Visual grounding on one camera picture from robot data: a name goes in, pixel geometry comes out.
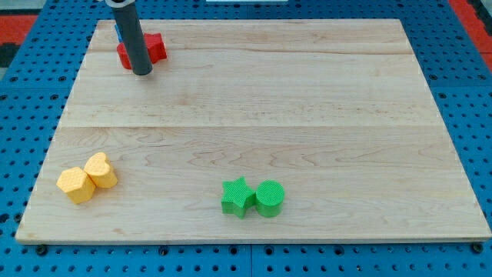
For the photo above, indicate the yellow hexagon block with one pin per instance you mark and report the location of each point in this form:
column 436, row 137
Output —
column 76, row 184

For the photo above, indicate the light wooden board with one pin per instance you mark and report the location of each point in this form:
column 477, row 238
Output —
column 337, row 111

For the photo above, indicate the green cylinder block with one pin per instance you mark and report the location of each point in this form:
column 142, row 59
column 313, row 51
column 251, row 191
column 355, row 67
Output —
column 269, row 198

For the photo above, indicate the yellow heart block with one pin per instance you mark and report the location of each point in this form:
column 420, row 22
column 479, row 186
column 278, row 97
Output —
column 100, row 170

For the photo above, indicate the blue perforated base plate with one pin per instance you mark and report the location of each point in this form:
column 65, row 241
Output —
column 39, row 79

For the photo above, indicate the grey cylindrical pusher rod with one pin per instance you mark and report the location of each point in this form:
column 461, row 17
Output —
column 127, row 20

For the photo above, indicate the green star block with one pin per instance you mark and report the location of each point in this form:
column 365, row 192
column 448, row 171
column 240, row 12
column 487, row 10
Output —
column 237, row 197

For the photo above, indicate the red star block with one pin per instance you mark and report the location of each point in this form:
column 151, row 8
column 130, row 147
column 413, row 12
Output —
column 155, row 46

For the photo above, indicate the blue block behind rod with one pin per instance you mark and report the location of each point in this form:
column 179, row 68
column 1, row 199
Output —
column 118, row 33

